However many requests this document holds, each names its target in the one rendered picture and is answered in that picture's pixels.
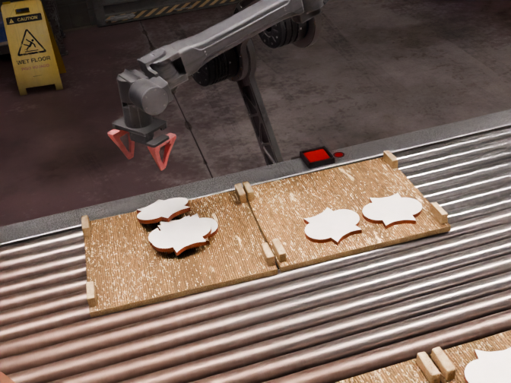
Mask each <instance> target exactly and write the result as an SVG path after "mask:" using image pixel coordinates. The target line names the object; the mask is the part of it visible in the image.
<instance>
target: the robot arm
mask: <svg viewBox="0 0 511 383"><path fill-rule="evenodd" d="M328 1H329V0H261V1H259V2H257V3H255V4H254V5H251V6H249V7H248V8H245V9H244V10H242V11H240V12H238V13H236V14H234V15H233V16H231V17H229V18H227V19H225V20H223V21H221V22H220V23H218V24H215V25H214V26H212V27H209V28H208V29H207V30H204V31H202V32H201V33H198V34H196V35H194V36H191V37H189V38H186V39H184V40H177V41H176V42H174V43H171V44H170V45H167V44H166V45H164V46H161V47H160V48H159V49H155V50H153V51H151V52H149V53H148V54H146V55H143V56H142V57H141V58H139V59H138V63H139V65H140V67H141V71H137V70H135V69H134V70H131V71H130V70H128V69H127V68H126V69H125V71H124V72H123V73H121V74H118V76H117V77H116V79H117V83H118V87H119V95H120V99H121V103H122V111H123V115H124V116H123V117H122V118H120V119H118V120H116V121H114V122H113V123H112V124H113V130H111V131H109V132H107V134H108V136H109V137H110V138H111V139H112V140H113V142H114V143H115V144H116V145H117V146H118V147H119V149H120V150H121V151H122V152H123V153H124V154H125V156H126V157H127V158H128V160H130V159H131V158H133V156H134V150H135V142H138V143H140V144H144V145H147V146H148V150H149V151H150V153H151V155H152V157H153V158H154V161H155V162H156V164H157V166H158V167H159V169H160V170H161V171H162V170H163V169H165V168H166V166H167V161H168V157H169V155H170V151H171V149H172V147H173V144H174V142H175V140H176V135H175V134H173V133H169V134H167V135H160V136H158V137H157V138H155V139H153V136H154V132H155V131H157V130H158V129H160V130H161V131H163V130H164V129H166V128H167V121H164V120H162V119H157V118H154V117H152V116H155V115H158V114H160V113H162V112H163V111H164V110H165V109H166V107H167V104H168V103H169V102H171V101H172V100H173V95H172V93H171V92H173V91H174V90H175V89H176V88H177V86H178V85H180V84H182V83H184V82H185V81H187V80H188V79H189V78H188V76H189V75H191V74H194V73H196V72H197V71H198V70H199V69H200V68H201V67H202V66H203V65H204V64H206V63H207V62H209V61H211V60H212V59H213V58H215V57H217V56H219V55H220V54H222V53H224V52H226V51H227V50H229V49H232V48H233V47H234V46H237V45H239V44H241V43H242V42H244V41H246V40H248V39H249V38H251V37H253V36H255V35H256V34H258V33H261V32H262V31H264V30H266V29H268V28H269V27H272V26H273V25H275V24H277V23H279V22H280V21H282V20H285V19H287V18H289V17H291V19H292V21H293V22H295V23H298V24H303V23H304V22H306V21H308V20H310V19H311V18H313V17H315V16H316V15H318V14H320V13H321V7H322V6H323V5H325V4H326V3H327V2H328ZM127 133H128V138H129V151H128V150H127V149H126V147H125V146H124V144H123V143H122V142H121V140H120V137H122V136H123V135H125V134H127ZM164 145H165V149H164V154H163V162H162V161H161V159H160V153H159V151H160V148H161V147H162V146H164Z"/></svg>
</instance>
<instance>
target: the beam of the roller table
mask: <svg viewBox="0 0 511 383"><path fill-rule="evenodd" d="M509 127H511V109H508V110H505V111H501V112H495V113H491V114H488V115H485V116H478V117H475V118H471V119H466V120H462V121H458V122H452V123H449V124H445V125H439V126H436V127H432V128H426V129H423V130H419V131H413V132H409V133H406V134H403V135H396V136H393V137H389V138H383V139H379V140H376V141H370V142H367V143H363V144H357V145H354V146H350V147H344V148H340V149H337V150H330V151H329V152H330V153H331V154H332V156H333V154H334V153H336V152H342V153H344V156H343V157H335V163H332V164H329V165H324V166H319V167H316V168H312V169H309V168H308V166H307V165H306V164H305V163H304V162H303V160H302V159H301V158H297V159H294V160H288V161H284V162H280V163H275V164H271V165H267V166H261V167H258V168H255V169H248V170H245V171H241V172H238V173H231V174H228V175H225V176H218V177H215V178H211V179H206V180H201V181H198V182H192V183H189V184H185V185H179V186H176V187H172V188H166V189H162V190H159V191H153V192H149V193H146V194H142V195H136V196H132V197H129V198H123V199H119V200H116V201H110V202H106V203H102V204H97V205H93V206H90V207H83V208H80V209H77V210H70V211H67V212H63V213H60V214H53V215H50V216H47V217H41V218H37V219H33V220H28V221H24V222H20V223H14V224H11V225H7V226H1V227H0V248H2V247H5V246H9V245H15V244H18V243H22V242H28V241H31V240H35V239H40V238H44V237H47V236H53V235H57V234H60V233H66V232H69V231H73V230H77V229H82V225H81V217H82V216H85V215H88V217H89V220H90V221H92V220H98V219H102V218H106V217H112V216H116V215H120V214H127V213H131V212H135V211H137V209H140V208H143V207H147V206H148V205H151V204H153V203H154V202H156V201H157V200H158V199H160V200H163V201H165V200H167V199H170V198H186V199H187V200H192V199H196V198H203V197H207V196H210V195H217V194H221V193H224V192H231V191H235V184H238V183H241V186H242V187H243V182H247V181H248V182H249V184H250V185H251V186H254V185H260V184H263V183H267V182H273V181H277V180H281V179H287V178H291V177H294V176H301V175H305V174H308V173H314V172H318V171H322V170H326V169H332V168H336V167H340V166H346V165H350V164H353V163H359V162H363V161H367V160H374V159H377V158H381V157H383V151H385V150H388V151H389V152H391V153H392V154H393V155H394V154H400V153H404V152H407V151H410V150H416V149H420V148H423V147H429V146H433V145H436V144H442V143H446V142H449V141H455V140H458V139H462V138H467V137H471V136H475V135H480V134H484V133H488V132H491V131H496V130H500V129H504V128H509Z"/></svg>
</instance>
